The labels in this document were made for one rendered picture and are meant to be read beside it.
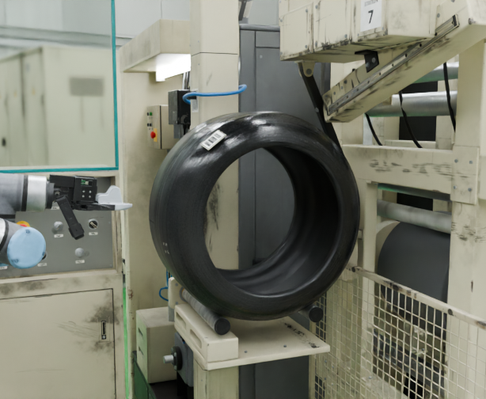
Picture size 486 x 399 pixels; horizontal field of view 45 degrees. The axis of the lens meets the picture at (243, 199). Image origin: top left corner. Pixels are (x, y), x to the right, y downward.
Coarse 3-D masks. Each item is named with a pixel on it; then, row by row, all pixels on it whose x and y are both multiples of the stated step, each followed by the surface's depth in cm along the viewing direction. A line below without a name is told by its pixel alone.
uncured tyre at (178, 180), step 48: (192, 144) 152; (240, 144) 150; (288, 144) 154; (192, 192) 147; (336, 192) 163; (192, 240) 148; (288, 240) 189; (336, 240) 164; (192, 288) 153; (240, 288) 157; (288, 288) 180
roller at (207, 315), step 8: (184, 296) 184; (192, 304) 176; (200, 304) 171; (200, 312) 168; (208, 312) 164; (208, 320) 161; (216, 320) 157; (224, 320) 157; (216, 328) 156; (224, 328) 157
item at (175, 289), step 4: (172, 280) 186; (176, 280) 187; (172, 284) 187; (176, 284) 186; (172, 288) 187; (176, 288) 187; (180, 288) 187; (172, 292) 187; (176, 292) 187; (180, 292) 188; (172, 296) 187; (176, 296) 188; (180, 296) 188; (172, 300) 187; (176, 300) 188; (180, 300) 188; (184, 300) 188; (172, 304) 187; (176, 304) 188; (172, 308) 188
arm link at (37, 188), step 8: (32, 176) 144; (40, 176) 145; (32, 184) 141; (40, 184) 142; (32, 192) 141; (40, 192) 141; (32, 200) 141; (40, 200) 142; (32, 208) 143; (40, 208) 143
